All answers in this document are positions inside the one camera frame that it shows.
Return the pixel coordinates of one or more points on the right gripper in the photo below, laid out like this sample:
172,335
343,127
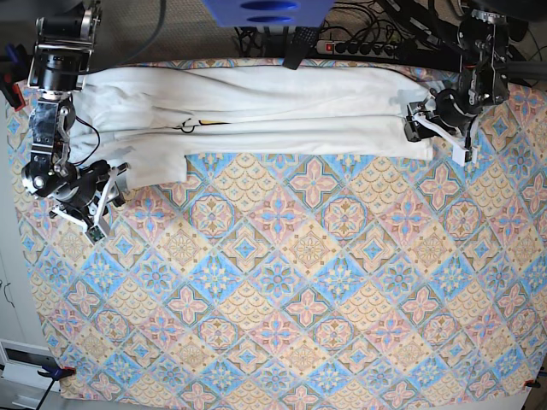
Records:
83,201

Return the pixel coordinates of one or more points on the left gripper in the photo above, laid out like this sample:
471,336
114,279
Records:
422,123

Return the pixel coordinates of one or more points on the white printed T-shirt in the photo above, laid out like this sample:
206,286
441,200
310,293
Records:
153,118

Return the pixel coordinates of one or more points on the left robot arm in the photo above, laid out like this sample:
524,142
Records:
453,113

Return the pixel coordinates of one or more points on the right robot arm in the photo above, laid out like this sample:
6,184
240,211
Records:
63,50

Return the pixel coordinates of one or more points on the red blue clamp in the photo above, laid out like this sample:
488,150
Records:
14,69

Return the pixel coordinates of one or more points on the patterned tablecloth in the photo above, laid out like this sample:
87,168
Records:
299,282

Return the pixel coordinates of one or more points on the white cabinet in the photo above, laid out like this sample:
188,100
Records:
20,327

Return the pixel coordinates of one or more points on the orange clamp right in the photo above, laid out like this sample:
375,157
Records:
533,384

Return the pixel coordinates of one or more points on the black power strip red switch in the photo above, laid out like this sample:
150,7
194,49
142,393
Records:
356,48

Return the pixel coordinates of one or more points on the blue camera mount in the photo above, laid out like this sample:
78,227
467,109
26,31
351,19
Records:
231,13

